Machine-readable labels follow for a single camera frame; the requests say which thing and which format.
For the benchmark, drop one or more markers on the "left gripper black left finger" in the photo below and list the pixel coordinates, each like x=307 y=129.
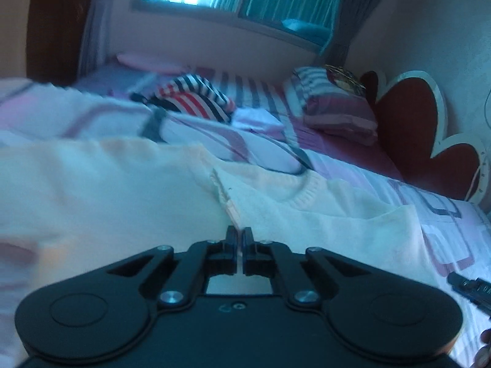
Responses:
x=194 y=268

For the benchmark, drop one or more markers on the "striped folded pillow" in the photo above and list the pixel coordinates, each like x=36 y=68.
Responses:
x=322 y=106

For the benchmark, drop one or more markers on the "pink flat pillow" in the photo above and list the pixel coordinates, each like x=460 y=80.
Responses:
x=151 y=63

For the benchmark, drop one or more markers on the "person's hand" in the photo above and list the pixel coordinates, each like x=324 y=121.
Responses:
x=482 y=358

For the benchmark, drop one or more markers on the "striped bed sheet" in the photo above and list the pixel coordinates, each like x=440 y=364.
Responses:
x=114 y=79

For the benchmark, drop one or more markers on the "cream knit sweater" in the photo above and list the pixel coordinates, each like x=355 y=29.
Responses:
x=157 y=255

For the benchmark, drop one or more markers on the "dark wooden door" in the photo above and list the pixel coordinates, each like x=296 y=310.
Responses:
x=54 y=38

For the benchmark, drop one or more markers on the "patterned pastel bed quilt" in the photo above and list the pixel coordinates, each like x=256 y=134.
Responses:
x=268 y=149

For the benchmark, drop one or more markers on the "grey left curtain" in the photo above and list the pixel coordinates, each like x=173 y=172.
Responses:
x=95 y=38

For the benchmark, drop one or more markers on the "red white heart headboard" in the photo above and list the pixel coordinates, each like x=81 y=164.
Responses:
x=413 y=118

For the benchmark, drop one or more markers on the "grey right window curtain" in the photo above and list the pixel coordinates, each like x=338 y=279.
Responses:
x=350 y=18

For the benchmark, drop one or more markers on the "gold patterned bag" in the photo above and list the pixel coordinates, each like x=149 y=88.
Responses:
x=345 y=80

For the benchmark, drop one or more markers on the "red black striped garment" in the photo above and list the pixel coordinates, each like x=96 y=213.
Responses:
x=191 y=95

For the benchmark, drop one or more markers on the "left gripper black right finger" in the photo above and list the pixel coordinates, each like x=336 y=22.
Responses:
x=282 y=267

